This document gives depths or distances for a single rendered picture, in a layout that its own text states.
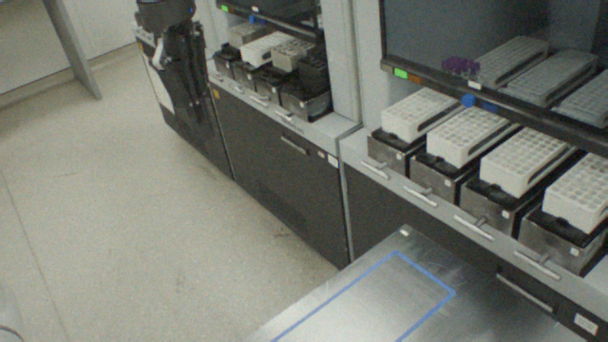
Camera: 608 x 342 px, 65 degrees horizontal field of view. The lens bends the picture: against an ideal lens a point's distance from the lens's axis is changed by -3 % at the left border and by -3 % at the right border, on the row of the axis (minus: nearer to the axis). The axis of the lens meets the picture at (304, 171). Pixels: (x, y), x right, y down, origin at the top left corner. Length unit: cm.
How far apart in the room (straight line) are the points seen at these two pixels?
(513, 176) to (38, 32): 388
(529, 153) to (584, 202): 17
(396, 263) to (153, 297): 140
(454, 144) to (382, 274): 38
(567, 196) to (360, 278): 43
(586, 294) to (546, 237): 13
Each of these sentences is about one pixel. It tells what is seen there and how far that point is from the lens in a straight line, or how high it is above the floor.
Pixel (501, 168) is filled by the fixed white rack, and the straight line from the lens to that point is 110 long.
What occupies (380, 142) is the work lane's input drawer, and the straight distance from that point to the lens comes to 128.
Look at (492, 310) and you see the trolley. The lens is 89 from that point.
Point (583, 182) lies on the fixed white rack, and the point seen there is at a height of 87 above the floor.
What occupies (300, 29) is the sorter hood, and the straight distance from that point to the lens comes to 150.
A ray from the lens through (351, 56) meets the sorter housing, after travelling 139.
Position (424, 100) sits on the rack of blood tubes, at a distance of 133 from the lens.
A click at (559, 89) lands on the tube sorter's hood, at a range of 99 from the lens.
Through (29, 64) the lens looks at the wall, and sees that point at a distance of 446.
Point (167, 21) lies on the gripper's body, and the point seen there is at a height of 132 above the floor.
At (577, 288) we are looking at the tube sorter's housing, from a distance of 111.
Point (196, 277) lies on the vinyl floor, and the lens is 217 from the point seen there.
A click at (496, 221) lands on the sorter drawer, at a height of 76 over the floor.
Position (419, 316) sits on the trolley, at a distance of 87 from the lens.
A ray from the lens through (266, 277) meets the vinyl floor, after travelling 207.
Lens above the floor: 152
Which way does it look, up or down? 37 degrees down
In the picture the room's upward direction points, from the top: 10 degrees counter-clockwise
